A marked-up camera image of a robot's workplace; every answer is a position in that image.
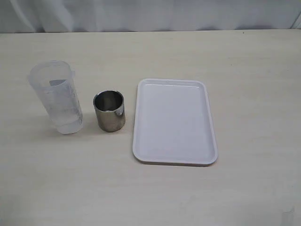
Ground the stainless steel cup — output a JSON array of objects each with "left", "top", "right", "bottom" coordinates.
[{"left": 93, "top": 90, "right": 126, "bottom": 132}]

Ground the clear plastic measuring cup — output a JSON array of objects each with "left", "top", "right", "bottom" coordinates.
[{"left": 28, "top": 60, "right": 83, "bottom": 135}]

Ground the white plastic tray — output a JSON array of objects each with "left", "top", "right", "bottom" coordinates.
[{"left": 132, "top": 79, "right": 218, "bottom": 166}]

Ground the white curtain backdrop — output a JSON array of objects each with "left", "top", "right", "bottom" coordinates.
[{"left": 0, "top": 0, "right": 301, "bottom": 33}]

